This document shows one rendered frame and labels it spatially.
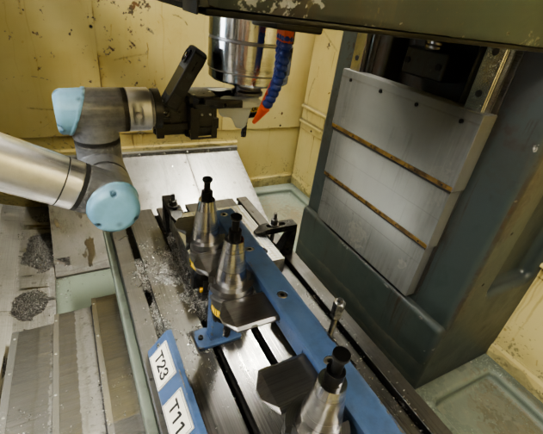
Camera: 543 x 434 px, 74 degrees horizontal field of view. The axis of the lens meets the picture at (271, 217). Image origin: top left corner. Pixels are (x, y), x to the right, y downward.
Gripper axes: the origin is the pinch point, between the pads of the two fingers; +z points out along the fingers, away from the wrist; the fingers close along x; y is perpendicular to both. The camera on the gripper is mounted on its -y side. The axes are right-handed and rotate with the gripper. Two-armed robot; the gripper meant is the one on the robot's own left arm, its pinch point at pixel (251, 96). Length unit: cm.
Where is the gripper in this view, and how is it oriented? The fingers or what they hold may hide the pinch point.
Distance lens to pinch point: 77.5
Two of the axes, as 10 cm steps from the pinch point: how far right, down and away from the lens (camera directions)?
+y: -1.1, 8.5, 5.2
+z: 8.8, -1.6, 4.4
